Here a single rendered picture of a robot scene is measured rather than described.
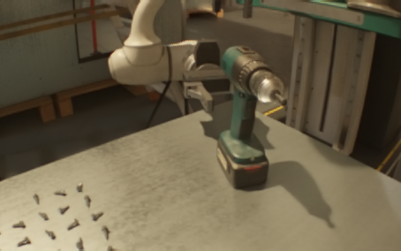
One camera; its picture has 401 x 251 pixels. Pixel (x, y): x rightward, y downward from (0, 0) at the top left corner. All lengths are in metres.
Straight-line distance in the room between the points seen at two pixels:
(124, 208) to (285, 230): 0.27
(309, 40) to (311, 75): 0.17
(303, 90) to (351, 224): 0.92
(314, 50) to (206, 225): 1.01
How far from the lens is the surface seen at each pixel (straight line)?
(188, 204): 0.56
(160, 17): 2.73
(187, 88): 0.71
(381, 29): 1.00
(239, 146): 0.59
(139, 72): 0.87
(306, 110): 1.48
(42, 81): 2.51
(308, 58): 1.36
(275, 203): 0.57
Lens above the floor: 1.02
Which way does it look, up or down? 28 degrees down
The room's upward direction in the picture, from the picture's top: straight up
